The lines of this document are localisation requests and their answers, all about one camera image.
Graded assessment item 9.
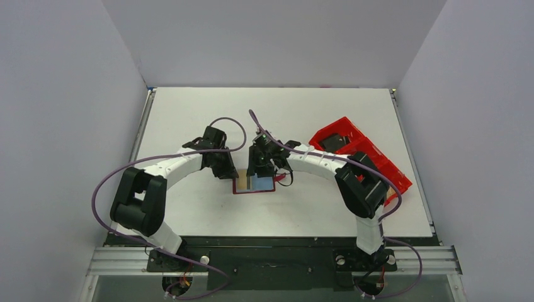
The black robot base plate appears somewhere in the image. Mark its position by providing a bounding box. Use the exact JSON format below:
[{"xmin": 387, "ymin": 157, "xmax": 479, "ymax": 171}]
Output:
[{"xmin": 146, "ymin": 236, "xmax": 397, "ymax": 291}]

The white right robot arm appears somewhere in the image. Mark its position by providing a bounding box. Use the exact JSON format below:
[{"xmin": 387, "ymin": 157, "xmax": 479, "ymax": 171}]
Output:
[{"xmin": 247, "ymin": 134, "xmax": 389, "ymax": 255}]

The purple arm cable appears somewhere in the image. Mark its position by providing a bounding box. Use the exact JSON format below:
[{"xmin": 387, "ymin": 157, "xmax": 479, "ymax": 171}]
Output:
[
  {"xmin": 91, "ymin": 117, "xmax": 247, "ymax": 288},
  {"xmin": 249, "ymin": 109, "xmax": 423, "ymax": 300}
]

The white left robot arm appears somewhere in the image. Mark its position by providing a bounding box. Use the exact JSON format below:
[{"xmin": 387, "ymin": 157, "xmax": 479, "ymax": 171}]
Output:
[{"xmin": 110, "ymin": 126, "xmax": 238, "ymax": 254}]

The black card in tray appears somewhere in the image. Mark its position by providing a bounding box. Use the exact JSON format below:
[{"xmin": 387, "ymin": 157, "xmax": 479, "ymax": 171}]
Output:
[{"xmin": 319, "ymin": 133, "xmax": 350, "ymax": 153}]

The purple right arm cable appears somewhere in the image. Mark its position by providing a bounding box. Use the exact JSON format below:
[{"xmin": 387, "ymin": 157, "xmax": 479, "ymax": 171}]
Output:
[{"xmin": 249, "ymin": 109, "xmax": 423, "ymax": 300}]

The aluminium frame rail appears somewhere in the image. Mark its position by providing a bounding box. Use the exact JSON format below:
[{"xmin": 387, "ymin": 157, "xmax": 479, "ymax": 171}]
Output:
[{"xmin": 87, "ymin": 246, "xmax": 462, "ymax": 276}]

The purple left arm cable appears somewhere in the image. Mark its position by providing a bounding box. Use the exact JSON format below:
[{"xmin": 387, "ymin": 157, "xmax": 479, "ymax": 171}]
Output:
[{"xmin": 91, "ymin": 117, "xmax": 247, "ymax": 288}]

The red leather card holder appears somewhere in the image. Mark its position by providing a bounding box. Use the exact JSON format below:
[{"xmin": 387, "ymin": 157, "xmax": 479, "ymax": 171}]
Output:
[{"xmin": 232, "ymin": 173, "xmax": 289, "ymax": 195}]

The red plastic divided tray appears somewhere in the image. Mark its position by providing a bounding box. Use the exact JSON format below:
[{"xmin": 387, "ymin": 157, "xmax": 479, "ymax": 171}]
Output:
[{"xmin": 309, "ymin": 116, "xmax": 412, "ymax": 194}]

